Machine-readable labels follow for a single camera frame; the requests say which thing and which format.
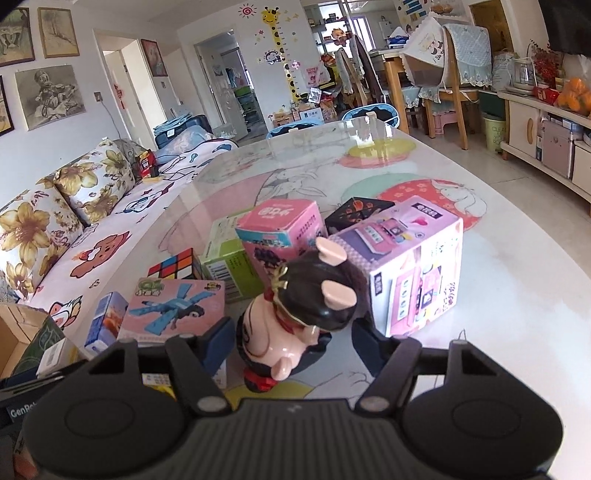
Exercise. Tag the sofa with cartoon cover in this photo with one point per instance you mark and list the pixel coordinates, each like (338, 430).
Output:
(152, 203)

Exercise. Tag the green and white box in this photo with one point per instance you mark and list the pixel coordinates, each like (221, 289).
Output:
(231, 272)

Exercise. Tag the brown cardboard box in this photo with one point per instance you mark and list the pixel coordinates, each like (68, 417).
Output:
(14, 323)

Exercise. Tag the pile of toy packages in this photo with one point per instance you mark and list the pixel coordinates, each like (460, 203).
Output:
(314, 106)

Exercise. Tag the bag of oranges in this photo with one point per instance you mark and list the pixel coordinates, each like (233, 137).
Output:
(575, 94)

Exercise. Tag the small blue box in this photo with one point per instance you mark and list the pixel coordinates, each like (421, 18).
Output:
(104, 323)

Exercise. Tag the framed yellowish picture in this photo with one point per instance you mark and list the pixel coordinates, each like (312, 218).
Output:
(4, 108)

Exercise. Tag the blue stool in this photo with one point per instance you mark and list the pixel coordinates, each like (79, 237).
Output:
(369, 113)
(295, 128)

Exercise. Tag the pencil drawing of kart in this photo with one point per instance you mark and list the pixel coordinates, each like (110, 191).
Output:
(48, 94)

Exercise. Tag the wooden dining table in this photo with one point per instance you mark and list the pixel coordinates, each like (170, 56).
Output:
(392, 69)

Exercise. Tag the green storage drawers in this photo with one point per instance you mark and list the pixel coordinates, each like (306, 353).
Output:
(244, 106)

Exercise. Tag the cream sideboard cabinet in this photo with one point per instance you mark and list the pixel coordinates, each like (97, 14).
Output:
(526, 134)

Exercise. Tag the black patterned box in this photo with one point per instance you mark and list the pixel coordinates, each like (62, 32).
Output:
(355, 210)

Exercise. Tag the floral cushion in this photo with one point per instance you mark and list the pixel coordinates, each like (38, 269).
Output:
(32, 244)
(99, 180)

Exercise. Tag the pink drink carton box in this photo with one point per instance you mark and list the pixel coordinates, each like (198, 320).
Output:
(277, 221)

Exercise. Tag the glass kettle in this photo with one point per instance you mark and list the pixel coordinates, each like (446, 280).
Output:
(524, 74)

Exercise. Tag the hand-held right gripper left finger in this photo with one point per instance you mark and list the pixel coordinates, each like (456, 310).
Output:
(219, 344)

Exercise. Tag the blue paper wall display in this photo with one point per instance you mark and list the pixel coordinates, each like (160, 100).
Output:
(415, 9)

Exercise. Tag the sun wall sticker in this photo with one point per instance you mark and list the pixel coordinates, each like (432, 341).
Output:
(247, 10)

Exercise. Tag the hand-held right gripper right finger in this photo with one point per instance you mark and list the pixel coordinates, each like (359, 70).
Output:
(367, 344)

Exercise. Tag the green waste bin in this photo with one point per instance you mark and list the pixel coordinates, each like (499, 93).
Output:
(494, 131)

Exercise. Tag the black television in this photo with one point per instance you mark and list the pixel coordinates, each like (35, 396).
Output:
(565, 25)

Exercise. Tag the rubik's cube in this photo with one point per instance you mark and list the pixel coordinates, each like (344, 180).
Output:
(173, 265)

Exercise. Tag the silver case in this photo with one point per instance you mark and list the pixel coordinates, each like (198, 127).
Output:
(558, 147)

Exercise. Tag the small framed portrait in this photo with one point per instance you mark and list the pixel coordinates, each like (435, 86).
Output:
(153, 57)

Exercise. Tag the dark green patterned box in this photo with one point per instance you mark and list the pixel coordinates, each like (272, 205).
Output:
(39, 339)

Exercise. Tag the framed sketch picture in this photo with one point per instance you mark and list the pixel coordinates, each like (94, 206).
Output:
(57, 32)

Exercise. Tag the pink dragonfly toy box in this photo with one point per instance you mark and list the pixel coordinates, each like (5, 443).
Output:
(175, 304)

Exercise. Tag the framed animal picture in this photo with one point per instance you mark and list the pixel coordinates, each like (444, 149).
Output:
(14, 34)

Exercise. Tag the large pink toy box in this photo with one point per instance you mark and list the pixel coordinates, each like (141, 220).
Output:
(406, 258)

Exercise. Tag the small white box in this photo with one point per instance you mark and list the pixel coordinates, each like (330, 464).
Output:
(55, 359)

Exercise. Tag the giraffe height wall sticker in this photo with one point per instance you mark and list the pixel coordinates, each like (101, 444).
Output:
(277, 50)

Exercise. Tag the yellow printed box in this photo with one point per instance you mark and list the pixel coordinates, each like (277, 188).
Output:
(157, 384)

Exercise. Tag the small red box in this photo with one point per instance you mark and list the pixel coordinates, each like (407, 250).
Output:
(147, 165)

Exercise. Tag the dark blue suitcase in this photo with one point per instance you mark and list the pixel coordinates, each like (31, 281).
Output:
(184, 127)

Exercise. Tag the small red toy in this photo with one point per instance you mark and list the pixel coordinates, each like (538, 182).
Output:
(304, 295)

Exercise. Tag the white cloth covered box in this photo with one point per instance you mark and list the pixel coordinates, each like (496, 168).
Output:
(425, 46)

